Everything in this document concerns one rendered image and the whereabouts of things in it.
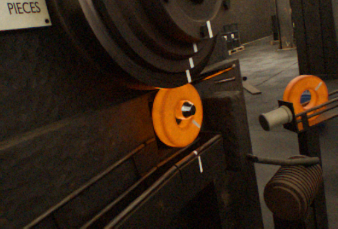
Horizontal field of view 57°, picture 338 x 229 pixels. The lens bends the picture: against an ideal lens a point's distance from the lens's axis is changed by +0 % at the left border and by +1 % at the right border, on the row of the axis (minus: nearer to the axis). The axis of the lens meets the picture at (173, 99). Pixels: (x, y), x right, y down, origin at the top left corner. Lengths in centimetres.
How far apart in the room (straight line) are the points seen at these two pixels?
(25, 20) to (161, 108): 32
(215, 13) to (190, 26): 11
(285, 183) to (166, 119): 44
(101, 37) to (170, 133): 27
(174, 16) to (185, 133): 30
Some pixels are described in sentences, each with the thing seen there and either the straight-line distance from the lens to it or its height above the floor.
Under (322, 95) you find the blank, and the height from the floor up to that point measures 71.
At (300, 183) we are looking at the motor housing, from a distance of 99.
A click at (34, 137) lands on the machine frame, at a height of 87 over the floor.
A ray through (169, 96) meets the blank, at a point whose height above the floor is 86.
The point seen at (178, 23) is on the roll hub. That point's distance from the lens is 59.
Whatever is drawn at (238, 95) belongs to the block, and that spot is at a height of 79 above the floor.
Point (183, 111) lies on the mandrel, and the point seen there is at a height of 82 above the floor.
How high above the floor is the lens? 100
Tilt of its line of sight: 11 degrees down
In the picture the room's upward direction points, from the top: 11 degrees counter-clockwise
